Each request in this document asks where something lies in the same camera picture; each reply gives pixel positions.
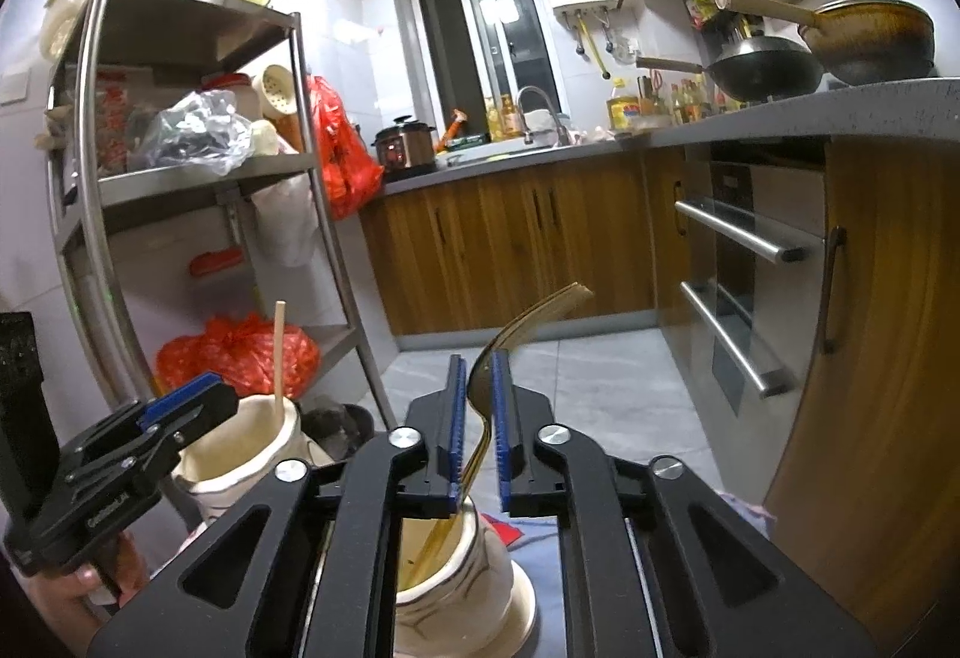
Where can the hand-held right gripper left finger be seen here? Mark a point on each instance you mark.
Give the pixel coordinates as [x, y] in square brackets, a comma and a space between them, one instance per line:
[452, 433]

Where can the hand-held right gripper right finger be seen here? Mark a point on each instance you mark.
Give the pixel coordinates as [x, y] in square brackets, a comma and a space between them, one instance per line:
[504, 433]

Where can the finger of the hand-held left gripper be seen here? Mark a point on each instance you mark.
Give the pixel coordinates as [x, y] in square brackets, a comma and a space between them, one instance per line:
[206, 414]
[180, 395]

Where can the white ceramic utensil holder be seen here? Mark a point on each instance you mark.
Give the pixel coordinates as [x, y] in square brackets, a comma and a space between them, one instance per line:
[480, 575]

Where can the person's left hand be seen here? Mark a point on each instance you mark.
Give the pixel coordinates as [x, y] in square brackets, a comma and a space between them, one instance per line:
[75, 594]

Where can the red plastic bag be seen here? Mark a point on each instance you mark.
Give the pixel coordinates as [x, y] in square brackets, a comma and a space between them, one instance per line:
[240, 350]
[345, 163]

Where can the wooden chopstick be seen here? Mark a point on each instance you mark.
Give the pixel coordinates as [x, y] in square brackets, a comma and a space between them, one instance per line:
[279, 358]

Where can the black bin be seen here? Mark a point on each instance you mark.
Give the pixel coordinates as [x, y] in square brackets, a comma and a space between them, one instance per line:
[341, 429]

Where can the red lidded plastic container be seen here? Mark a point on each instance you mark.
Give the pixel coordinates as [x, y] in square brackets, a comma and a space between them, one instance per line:
[217, 262]

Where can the blue printed blanket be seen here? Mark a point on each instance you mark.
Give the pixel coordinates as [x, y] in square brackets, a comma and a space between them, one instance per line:
[544, 590]

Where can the wooden kitchen base cabinets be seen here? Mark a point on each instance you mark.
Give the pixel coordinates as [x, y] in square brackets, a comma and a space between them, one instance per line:
[510, 238]

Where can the white plastic bag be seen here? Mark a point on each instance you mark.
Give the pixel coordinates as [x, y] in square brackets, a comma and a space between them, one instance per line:
[285, 219]

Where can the clear plastic bag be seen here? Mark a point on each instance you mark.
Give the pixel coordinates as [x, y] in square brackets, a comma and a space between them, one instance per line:
[199, 133]

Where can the red printed packet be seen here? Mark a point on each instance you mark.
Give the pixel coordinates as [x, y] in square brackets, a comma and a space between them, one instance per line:
[112, 118]

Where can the electric pressure cooker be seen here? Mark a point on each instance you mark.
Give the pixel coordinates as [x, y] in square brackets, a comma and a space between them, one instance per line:
[405, 148]

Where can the steel kitchen faucet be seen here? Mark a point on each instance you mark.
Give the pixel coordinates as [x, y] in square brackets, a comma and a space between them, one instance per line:
[559, 122]

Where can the small yellow oil bottle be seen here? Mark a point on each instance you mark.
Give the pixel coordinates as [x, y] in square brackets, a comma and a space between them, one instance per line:
[502, 117]

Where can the cream plastic colander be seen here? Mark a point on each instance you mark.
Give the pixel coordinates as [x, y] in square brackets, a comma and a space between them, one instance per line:
[281, 92]

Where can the large yellow oil bottle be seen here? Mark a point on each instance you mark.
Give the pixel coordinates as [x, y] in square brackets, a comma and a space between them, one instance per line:
[622, 111]

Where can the built-in steel oven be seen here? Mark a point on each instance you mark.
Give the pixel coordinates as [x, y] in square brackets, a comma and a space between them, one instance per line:
[780, 200]

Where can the steel shelf rack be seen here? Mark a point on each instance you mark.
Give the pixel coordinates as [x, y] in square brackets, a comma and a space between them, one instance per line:
[187, 28]

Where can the row of condiment bottles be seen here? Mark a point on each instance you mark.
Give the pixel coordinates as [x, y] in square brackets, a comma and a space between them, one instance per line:
[694, 103]

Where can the white plastic basin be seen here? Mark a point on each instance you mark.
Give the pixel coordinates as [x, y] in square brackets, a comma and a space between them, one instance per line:
[64, 21]

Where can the kitchen window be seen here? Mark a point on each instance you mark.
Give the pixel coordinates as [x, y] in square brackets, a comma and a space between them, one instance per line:
[450, 43]

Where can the black wok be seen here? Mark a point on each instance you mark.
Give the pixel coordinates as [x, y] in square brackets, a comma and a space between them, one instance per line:
[765, 73]

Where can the white wall switch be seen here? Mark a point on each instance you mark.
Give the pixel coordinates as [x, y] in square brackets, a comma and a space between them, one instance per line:
[11, 88]

